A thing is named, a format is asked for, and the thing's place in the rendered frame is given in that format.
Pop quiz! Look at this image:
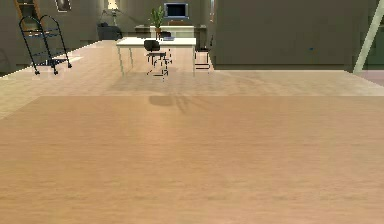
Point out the black office chair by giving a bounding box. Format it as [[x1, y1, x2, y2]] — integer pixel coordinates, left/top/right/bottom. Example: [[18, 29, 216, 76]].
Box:
[[143, 39, 173, 77]]

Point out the white cabinet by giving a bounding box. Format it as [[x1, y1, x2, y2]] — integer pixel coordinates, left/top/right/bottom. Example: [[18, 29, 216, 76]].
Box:
[[134, 24, 208, 39]]

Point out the white table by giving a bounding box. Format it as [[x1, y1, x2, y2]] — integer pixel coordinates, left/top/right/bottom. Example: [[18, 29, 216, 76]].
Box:
[[115, 36, 198, 78]]

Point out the green potted house plant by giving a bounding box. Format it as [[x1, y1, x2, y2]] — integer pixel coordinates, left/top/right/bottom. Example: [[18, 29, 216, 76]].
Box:
[[149, 5, 166, 39]]

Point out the television set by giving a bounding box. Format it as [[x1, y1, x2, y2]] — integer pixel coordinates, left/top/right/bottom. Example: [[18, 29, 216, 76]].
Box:
[[163, 2, 190, 19]]

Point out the dark armchair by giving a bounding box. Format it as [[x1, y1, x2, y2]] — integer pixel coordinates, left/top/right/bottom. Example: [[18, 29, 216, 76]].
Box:
[[97, 22, 124, 42]]

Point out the floor lamp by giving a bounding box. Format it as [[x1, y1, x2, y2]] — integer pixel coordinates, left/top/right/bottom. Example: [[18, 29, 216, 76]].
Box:
[[101, 0, 124, 27]]

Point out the wooden ladder shelf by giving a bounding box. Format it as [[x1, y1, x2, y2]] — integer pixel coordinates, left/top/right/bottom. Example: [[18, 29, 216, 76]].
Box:
[[13, 0, 44, 36]]

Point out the black wire trolley cart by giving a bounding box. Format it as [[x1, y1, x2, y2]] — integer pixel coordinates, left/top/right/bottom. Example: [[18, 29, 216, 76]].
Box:
[[18, 14, 73, 76]]

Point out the framed wall picture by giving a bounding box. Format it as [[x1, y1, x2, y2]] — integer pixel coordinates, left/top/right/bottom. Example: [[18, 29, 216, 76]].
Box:
[[55, 0, 72, 13]]

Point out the pale door frame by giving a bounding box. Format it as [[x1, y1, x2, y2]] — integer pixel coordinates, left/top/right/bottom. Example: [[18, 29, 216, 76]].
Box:
[[352, 0, 384, 75]]

